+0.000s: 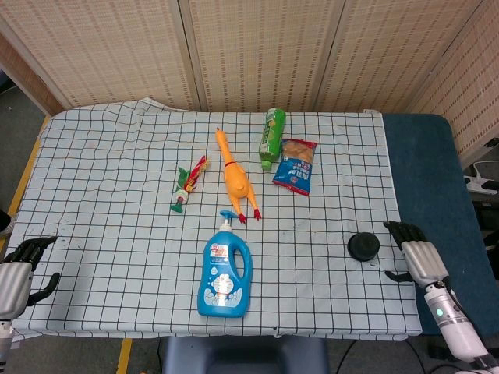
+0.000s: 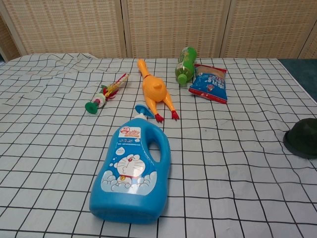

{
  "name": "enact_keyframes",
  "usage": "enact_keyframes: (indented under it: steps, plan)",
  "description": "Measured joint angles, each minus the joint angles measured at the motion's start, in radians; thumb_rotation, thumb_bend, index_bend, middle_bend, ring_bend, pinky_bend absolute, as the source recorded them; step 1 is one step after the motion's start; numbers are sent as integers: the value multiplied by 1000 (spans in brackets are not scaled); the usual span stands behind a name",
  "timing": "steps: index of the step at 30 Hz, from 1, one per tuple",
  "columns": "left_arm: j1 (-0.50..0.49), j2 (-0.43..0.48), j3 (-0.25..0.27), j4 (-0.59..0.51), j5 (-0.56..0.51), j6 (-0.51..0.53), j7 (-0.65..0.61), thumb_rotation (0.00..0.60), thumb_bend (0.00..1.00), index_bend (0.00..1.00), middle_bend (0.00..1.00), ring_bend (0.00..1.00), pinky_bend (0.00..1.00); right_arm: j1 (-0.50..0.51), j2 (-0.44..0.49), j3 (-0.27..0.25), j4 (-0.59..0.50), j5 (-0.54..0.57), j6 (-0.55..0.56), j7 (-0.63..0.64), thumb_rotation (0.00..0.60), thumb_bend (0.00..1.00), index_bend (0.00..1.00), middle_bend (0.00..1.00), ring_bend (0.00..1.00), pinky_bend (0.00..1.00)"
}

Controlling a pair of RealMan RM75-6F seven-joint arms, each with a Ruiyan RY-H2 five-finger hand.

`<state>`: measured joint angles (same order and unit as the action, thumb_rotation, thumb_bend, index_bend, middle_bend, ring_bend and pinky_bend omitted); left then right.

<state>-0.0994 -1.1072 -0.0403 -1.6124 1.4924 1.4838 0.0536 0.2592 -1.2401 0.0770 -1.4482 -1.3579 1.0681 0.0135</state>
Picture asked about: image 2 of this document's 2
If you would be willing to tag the woven folding screen panel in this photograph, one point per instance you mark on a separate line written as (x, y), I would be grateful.
(272, 24)
(74, 24)
(173, 24)
(312, 50)
(7, 42)

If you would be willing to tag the white black checked tablecloth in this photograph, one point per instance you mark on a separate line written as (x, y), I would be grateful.
(223, 173)

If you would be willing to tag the blue cartoon detergent bottle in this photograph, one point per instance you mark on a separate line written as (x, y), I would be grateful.
(128, 198)

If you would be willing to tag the feather shuttlecock green base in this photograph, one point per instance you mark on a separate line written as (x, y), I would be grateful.
(96, 102)

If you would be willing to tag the green plastic drink bottle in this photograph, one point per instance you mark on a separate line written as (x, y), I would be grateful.
(185, 67)

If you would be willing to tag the blue snack bag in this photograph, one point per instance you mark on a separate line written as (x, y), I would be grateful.
(210, 85)

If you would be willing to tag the yellow rubber chicken toy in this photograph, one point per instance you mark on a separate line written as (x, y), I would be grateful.
(154, 91)

